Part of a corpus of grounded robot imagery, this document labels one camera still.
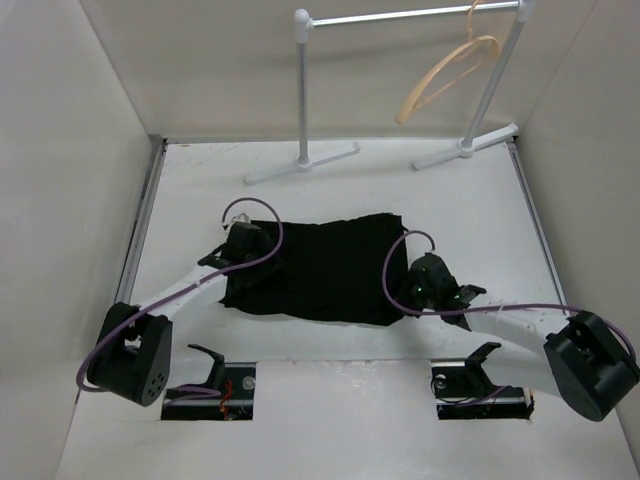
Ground white clothes rack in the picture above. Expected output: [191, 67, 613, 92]
[242, 1, 535, 186]

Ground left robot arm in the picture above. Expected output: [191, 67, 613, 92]
[76, 221, 284, 407]

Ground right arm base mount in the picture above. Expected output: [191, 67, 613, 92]
[430, 342, 535, 421]

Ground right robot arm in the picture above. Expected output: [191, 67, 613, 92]
[405, 253, 639, 422]

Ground black trousers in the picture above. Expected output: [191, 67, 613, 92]
[221, 213, 405, 326]

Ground beige plastic hanger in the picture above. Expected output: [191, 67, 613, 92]
[395, 1, 501, 125]

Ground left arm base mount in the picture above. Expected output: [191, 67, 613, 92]
[160, 344, 257, 421]

